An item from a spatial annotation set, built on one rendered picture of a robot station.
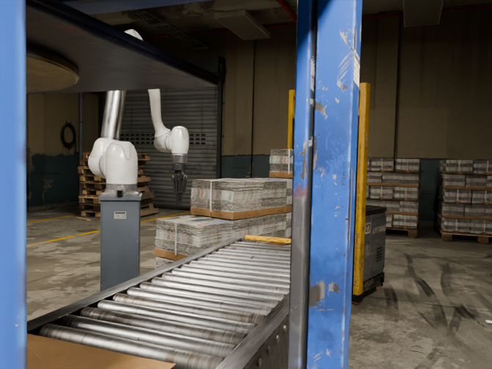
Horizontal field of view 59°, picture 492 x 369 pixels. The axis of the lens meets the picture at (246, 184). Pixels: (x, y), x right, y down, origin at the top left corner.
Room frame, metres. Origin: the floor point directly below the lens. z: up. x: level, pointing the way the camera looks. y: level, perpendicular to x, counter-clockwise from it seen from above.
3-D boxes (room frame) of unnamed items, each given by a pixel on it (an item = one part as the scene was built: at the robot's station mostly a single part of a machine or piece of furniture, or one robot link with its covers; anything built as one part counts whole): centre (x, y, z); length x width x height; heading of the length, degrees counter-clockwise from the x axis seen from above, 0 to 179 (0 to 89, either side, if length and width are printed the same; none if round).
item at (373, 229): (4.14, -0.92, 0.40); 0.69 x 0.55 x 0.80; 51
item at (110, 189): (2.23, 0.64, 1.03); 0.22 x 0.18 x 0.06; 12
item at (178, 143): (2.52, 0.39, 1.30); 0.13 x 0.11 x 0.16; 40
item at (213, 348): (0.97, 0.22, 0.77); 0.47 x 0.05 x 0.05; 69
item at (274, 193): (3.06, -0.05, 0.95); 0.38 x 0.29 x 0.23; 50
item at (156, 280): (1.34, 0.09, 0.77); 0.47 x 0.05 x 0.05; 69
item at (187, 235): (2.94, 0.03, 0.42); 1.17 x 0.39 x 0.83; 141
